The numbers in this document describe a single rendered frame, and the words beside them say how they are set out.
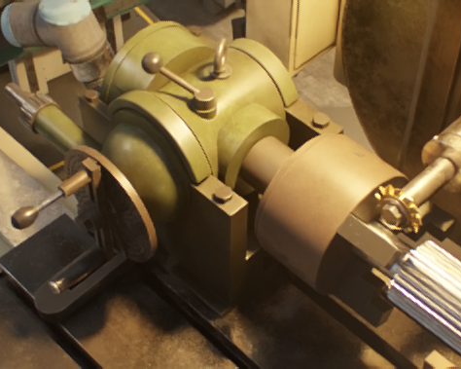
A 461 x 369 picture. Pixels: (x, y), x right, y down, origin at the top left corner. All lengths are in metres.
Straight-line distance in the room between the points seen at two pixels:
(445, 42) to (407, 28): 0.07
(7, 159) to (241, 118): 0.83
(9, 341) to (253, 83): 0.51
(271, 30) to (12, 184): 0.69
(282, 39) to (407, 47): 0.28
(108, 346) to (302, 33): 0.58
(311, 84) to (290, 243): 2.04
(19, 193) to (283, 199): 0.86
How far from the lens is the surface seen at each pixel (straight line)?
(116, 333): 1.36
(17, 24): 1.86
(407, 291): 1.14
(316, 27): 1.52
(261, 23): 1.52
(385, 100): 1.39
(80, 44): 1.78
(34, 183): 1.91
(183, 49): 1.31
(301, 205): 1.14
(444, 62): 1.25
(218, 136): 1.24
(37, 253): 1.46
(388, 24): 1.30
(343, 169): 1.15
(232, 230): 1.21
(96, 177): 1.20
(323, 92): 3.14
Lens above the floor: 2.15
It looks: 49 degrees down
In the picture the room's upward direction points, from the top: straight up
